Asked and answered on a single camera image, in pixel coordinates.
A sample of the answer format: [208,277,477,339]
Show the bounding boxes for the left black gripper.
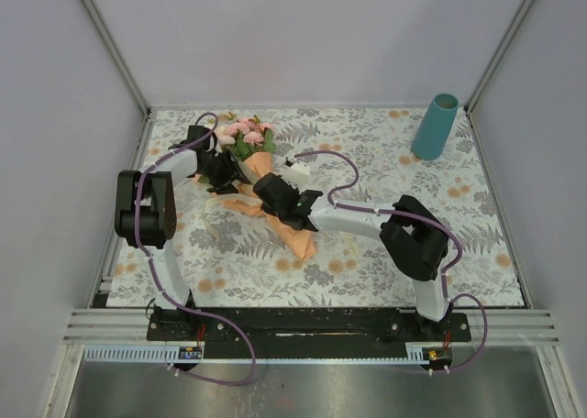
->
[198,149,249,195]

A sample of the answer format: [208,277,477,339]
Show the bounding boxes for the pink flower bunch green stems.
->
[215,112,277,161]

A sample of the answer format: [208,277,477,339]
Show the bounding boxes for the orange beige wrapping paper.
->
[196,151,318,262]

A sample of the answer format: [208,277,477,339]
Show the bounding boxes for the cream printed ribbon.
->
[205,184,261,215]

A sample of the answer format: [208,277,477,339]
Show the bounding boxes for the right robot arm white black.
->
[253,173,450,341]

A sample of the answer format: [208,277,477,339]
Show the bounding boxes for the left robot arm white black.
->
[114,125,249,340]

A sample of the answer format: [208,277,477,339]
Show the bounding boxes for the teal cylindrical vase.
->
[411,93,459,161]

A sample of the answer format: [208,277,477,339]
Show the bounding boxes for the floral patterned table mat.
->
[105,106,525,308]

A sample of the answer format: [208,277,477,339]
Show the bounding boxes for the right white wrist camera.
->
[282,160,311,190]

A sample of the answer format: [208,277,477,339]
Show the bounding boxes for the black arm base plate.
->
[147,307,471,343]

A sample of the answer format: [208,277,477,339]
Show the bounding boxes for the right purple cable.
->
[293,150,488,374]

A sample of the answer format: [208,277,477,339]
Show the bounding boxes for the left aluminium frame post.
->
[79,0,150,116]

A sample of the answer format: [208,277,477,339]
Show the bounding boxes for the white slotted cable duct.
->
[83,341,448,365]

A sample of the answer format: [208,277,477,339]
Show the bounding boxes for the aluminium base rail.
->
[62,308,559,347]

